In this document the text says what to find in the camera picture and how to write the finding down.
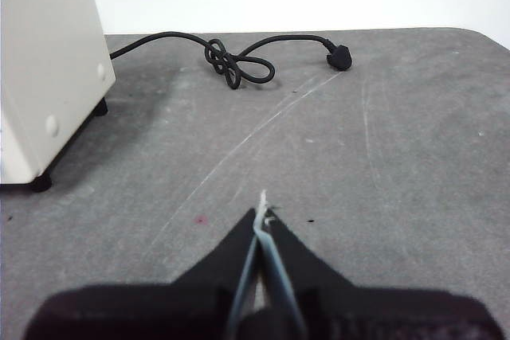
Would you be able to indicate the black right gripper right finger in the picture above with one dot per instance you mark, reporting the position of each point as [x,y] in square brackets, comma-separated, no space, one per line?
[358,312]

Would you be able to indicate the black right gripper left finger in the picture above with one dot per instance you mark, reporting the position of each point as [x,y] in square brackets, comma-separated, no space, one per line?
[191,310]

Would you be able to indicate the cream toaster oven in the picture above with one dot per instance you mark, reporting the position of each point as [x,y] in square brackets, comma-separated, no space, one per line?
[48,57]

